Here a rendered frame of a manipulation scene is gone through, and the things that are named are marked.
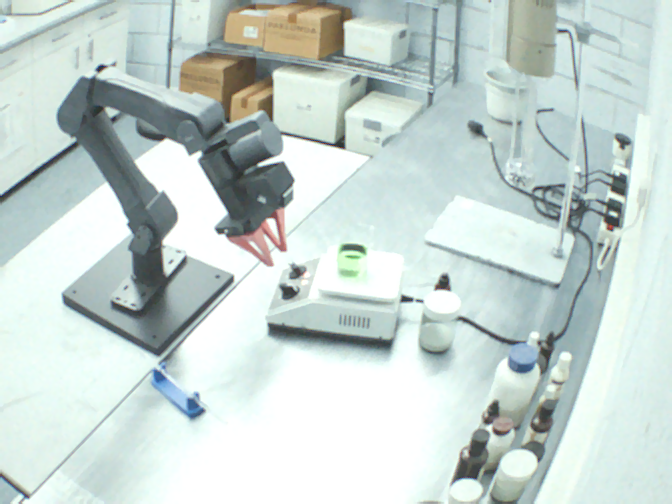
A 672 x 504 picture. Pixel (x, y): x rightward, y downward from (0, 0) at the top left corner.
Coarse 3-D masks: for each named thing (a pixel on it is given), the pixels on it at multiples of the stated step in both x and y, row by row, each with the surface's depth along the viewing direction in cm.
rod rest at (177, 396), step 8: (152, 368) 112; (160, 376) 113; (152, 384) 113; (160, 384) 113; (168, 384) 113; (168, 392) 111; (176, 392) 112; (184, 392) 112; (176, 400) 110; (184, 400) 110; (192, 400) 108; (184, 408) 109; (192, 408) 109; (200, 408) 109; (192, 416) 109
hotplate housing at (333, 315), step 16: (320, 272) 130; (400, 288) 128; (304, 304) 125; (320, 304) 124; (336, 304) 124; (352, 304) 124; (368, 304) 123; (384, 304) 124; (272, 320) 127; (288, 320) 127; (304, 320) 126; (320, 320) 126; (336, 320) 125; (352, 320) 125; (368, 320) 124; (384, 320) 124; (336, 336) 127; (352, 336) 127; (368, 336) 126; (384, 336) 125
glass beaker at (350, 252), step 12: (348, 228) 125; (360, 228) 125; (372, 228) 125; (348, 240) 127; (360, 240) 126; (336, 252) 124; (348, 252) 122; (360, 252) 122; (336, 264) 125; (348, 264) 123; (360, 264) 124; (348, 276) 125; (360, 276) 125
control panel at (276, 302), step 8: (320, 256) 134; (304, 264) 135; (312, 264) 133; (288, 272) 135; (312, 272) 131; (280, 280) 134; (288, 280) 133; (296, 280) 131; (304, 280) 130; (312, 280) 129; (304, 288) 128; (280, 296) 129; (296, 296) 127; (304, 296) 126; (272, 304) 128; (280, 304) 127; (288, 304) 126
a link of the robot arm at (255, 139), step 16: (192, 128) 111; (224, 128) 115; (240, 128) 111; (256, 128) 111; (272, 128) 113; (192, 144) 112; (208, 144) 113; (240, 144) 112; (256, 144) 111; (272, 144) 112; (240, 160) 113; (256, 160) 113
